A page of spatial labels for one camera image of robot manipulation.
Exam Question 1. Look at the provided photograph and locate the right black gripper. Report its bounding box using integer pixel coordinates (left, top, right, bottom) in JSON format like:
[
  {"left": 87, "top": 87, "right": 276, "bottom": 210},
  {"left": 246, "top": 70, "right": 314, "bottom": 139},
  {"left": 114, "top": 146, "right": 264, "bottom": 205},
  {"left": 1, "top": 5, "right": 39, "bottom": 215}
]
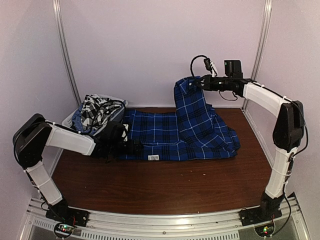
[{"left": 193, "top": 74, "right": 233, "bottom": 91}]

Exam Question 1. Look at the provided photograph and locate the left aluminium frame post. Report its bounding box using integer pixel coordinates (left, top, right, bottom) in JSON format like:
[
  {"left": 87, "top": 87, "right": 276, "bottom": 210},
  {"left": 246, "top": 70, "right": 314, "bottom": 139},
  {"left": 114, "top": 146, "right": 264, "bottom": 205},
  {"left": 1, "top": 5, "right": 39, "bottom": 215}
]
[{"left": 52, "top": 0, "right": 82, "bottom": 107}]

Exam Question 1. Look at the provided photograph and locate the black white checked shirt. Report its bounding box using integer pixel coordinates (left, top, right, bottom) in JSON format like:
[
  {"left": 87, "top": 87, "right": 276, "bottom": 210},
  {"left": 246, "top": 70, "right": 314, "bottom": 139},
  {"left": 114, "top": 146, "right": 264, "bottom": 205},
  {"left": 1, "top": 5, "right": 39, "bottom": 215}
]
[{"left": 80, "top": 94, "right": 126, "bottom": 132}]

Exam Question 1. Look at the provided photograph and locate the right aluminium frame post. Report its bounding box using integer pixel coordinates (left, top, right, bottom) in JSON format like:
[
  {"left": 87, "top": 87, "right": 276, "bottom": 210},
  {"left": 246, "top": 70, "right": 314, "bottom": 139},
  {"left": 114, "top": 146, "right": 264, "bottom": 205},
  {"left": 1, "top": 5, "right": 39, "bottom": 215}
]
[{"left": 242, "top": 0, "right": 273, "bottom": 111}]

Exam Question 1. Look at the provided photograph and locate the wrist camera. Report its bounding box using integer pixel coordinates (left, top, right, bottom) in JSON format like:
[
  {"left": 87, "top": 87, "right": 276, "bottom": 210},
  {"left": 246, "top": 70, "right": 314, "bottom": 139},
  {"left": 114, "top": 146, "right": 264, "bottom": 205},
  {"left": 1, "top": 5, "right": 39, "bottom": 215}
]
[
  {"left": 203, "top": 57, "right": 218, "bottom": 78},
  {"left": 122, "top": 124, "right": 129, "bottom": 142}
]

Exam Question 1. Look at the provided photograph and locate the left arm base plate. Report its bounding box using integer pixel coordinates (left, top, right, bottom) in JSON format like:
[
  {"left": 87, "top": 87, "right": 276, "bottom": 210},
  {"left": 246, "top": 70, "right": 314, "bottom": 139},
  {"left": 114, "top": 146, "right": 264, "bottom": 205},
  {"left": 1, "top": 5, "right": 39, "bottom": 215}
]
[{"left": 45, "top": 207, "right": 89, "bottom": 227}]

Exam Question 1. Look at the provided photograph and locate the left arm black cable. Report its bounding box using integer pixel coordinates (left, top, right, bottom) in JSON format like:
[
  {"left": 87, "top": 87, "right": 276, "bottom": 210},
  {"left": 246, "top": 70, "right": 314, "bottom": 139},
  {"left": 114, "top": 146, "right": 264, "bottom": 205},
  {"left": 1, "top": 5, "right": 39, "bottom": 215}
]
[{"left": 13, "top": 98, "right": 126, "bottom": 163}]

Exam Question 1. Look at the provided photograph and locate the front aluminium rail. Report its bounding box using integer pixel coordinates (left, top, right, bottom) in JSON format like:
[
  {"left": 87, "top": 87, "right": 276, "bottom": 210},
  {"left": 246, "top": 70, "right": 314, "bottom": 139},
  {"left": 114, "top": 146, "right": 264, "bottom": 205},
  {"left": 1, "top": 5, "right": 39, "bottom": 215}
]
[{"left": 18, "top": 197, "right": 311, "bottom": 240}]

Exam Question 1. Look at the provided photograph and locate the blue plaid long sleeve shirt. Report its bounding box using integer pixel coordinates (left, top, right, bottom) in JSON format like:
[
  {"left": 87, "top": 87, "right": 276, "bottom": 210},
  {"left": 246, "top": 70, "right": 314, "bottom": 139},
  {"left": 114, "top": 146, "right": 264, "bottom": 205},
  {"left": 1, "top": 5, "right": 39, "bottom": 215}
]
[{"left": 119, "top": 76, "right": 241, "bottom": 161}]

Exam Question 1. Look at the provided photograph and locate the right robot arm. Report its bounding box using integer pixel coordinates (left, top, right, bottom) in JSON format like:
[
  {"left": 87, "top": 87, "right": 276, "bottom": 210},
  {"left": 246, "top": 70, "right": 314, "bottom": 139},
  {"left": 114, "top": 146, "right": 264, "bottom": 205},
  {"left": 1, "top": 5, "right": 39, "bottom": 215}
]
[{"left": 195, "top": 56, "right": 307, "bottom": 223}]

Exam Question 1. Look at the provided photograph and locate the blue patterned shirt in basket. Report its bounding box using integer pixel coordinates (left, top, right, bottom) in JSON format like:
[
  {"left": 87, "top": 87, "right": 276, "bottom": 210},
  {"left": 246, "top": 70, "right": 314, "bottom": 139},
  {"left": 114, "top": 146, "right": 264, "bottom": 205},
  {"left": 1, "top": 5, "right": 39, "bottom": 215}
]
[{"left": 71, "top": 104, "right": 98, "bottom": 134}]

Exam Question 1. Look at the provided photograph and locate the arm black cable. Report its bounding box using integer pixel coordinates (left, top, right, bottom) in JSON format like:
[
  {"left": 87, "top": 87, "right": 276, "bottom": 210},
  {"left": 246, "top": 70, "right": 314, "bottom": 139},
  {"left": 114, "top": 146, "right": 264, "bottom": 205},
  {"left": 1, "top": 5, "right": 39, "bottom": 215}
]
[
  {"left": 13, "top": 98, "right": 126, "bottom": 163},
  {"left": 189, "top": 54, "right": 310, "bottom": 231}
]

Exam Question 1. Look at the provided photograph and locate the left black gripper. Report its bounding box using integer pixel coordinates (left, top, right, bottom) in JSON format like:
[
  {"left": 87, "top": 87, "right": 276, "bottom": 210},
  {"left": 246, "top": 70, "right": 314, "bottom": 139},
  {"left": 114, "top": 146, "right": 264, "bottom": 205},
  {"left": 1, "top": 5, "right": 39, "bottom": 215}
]
[{"left": 109, "top": 139, "right": 144, "bottom": 155}]

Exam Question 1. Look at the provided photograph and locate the grey plastic laundry basket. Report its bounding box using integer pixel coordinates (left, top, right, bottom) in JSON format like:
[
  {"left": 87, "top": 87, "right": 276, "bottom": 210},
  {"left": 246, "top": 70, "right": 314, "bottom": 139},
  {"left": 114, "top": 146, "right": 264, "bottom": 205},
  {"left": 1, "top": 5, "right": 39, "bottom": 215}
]
[{"left": 62, "top": 94, "right": 128, "bottom": 136}]

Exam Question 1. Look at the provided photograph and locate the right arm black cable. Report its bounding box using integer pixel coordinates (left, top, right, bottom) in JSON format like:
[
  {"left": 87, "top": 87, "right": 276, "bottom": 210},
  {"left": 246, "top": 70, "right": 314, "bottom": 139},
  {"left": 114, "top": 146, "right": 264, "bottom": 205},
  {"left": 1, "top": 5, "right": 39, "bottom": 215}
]
[{"left": 189, "top": 54, "right": 310, "bottom": 231}]

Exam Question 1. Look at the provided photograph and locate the circuit board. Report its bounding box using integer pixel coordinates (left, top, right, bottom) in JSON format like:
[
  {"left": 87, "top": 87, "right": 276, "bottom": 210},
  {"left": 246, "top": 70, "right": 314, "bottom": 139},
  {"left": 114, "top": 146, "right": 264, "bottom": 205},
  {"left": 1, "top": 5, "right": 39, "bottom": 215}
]
[
  {"left": 254, "top": 223, "right": 275, "bottom": 238},
  {"left": 53, "top": 222, "right": 75, "bottom": 239}
]

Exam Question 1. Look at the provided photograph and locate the left circuit board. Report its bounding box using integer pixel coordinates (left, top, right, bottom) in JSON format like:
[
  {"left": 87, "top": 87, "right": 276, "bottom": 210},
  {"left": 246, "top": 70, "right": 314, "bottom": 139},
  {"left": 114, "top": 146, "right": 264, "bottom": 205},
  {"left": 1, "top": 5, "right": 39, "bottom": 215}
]
[{"left": 53, "top": 222, "right": 75, "bottom": 239}]

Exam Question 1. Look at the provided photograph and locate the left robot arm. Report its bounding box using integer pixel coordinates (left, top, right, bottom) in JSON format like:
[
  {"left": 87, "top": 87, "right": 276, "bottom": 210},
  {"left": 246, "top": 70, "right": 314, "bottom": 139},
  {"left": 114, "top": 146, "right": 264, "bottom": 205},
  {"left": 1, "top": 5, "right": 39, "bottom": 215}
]
[{"left": 12, "top": 113, "right": 143, "bottom": 222}]

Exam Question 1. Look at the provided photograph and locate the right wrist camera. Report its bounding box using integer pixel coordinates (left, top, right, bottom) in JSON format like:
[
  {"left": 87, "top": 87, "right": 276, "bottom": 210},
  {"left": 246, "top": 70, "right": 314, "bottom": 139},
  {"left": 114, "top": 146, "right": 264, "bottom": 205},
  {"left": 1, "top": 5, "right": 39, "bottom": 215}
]
[{"left": 203, "top": 57, "right": 218, "bottom": 78}]

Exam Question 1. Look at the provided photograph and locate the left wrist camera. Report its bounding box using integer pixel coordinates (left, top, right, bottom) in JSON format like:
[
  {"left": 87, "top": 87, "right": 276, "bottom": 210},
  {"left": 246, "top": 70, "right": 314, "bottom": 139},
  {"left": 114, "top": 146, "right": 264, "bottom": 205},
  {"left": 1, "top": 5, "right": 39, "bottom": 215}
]
[{"left": 122, "top": 124, "right": 129, "bottom": 142}]

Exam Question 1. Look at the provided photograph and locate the aluminium frame post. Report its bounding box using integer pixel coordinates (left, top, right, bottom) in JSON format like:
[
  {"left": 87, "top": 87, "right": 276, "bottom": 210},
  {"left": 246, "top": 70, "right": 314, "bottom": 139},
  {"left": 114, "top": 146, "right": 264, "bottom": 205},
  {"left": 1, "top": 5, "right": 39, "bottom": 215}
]
[
  {"left": 242, "top": 0, "right": 273, "bottom": 111},
  {"left": 52, "top": 0, "right": 82, "bottom": 107}
]

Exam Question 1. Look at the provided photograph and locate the right circuit board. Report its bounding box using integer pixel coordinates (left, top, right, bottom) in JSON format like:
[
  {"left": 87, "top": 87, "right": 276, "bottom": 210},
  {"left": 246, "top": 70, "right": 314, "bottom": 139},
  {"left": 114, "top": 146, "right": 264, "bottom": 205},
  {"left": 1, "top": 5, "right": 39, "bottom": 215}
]
[{"left": 254, "top": 223, "right": 275, "bottom": 238}]

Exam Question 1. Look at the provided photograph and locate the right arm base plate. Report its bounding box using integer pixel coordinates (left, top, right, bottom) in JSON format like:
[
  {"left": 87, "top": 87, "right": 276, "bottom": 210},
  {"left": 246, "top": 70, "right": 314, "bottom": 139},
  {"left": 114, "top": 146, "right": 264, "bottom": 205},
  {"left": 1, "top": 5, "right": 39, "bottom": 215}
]
[{"left": 238, "top": 207, "right": 282, "bottom": 227}]

